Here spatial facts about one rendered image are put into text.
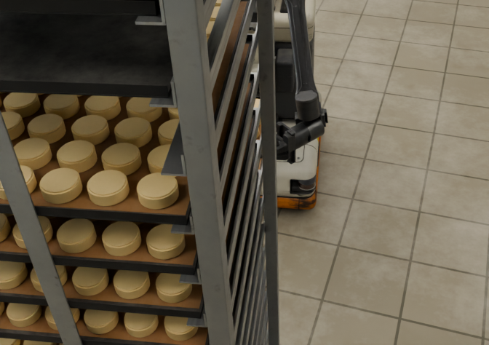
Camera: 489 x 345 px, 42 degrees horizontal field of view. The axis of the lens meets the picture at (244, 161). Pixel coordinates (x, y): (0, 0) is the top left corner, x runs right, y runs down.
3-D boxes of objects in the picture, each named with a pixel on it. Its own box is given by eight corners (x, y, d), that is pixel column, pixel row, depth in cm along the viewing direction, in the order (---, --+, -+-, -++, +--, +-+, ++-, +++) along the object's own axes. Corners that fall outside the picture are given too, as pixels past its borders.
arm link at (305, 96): (327, 117, 177) (296, 121, 178) (322, 78, 171) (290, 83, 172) (330, 137, 167) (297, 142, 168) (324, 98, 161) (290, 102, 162)
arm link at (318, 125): (328, 136, 170) (314, 130, 174) (325, 113, 166) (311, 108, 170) (308, 147, 167) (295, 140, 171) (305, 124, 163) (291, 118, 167)
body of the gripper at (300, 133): (289, 166, 166) (311, 153, 169) (289, 135, 159) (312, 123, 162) (273, 153, 170) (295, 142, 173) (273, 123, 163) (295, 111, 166)
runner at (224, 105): (244, -7, 123) (243, -22, 122) (257, -7, 123) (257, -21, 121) (171, 233, 75) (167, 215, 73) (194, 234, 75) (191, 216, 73)
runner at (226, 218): (247, 73, 135) (247, 60, 133) (260, 73, 135) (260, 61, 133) (186, 325, 86) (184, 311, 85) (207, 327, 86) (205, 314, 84)
